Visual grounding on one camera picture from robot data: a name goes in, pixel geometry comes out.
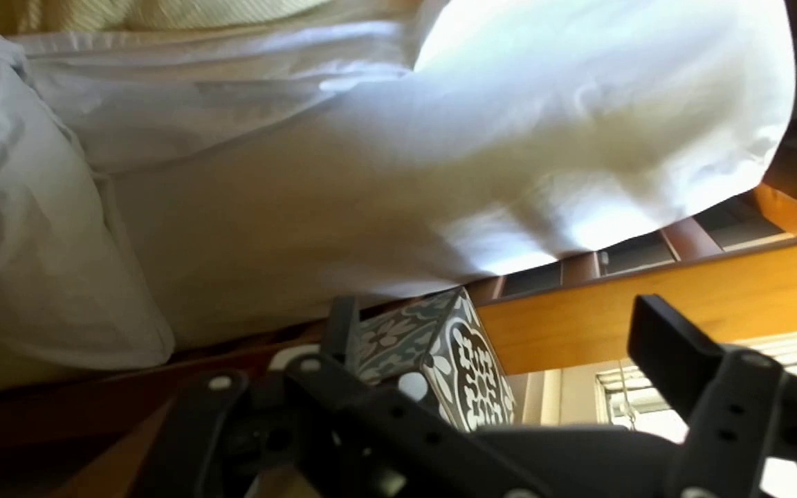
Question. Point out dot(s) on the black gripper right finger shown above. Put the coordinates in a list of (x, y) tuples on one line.
[(674, 351)]

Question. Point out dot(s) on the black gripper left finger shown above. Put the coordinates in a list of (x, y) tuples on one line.
[(342, 321)]

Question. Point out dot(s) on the white pillow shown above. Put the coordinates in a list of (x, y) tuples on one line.
[(396, 147), (71, 296)]

